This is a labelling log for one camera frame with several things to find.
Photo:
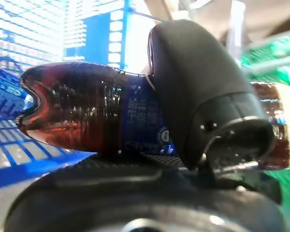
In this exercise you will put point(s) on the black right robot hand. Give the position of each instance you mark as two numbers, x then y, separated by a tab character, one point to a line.
195	84

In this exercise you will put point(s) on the blue plastic shopping basket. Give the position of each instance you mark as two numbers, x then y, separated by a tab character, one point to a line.
96	36

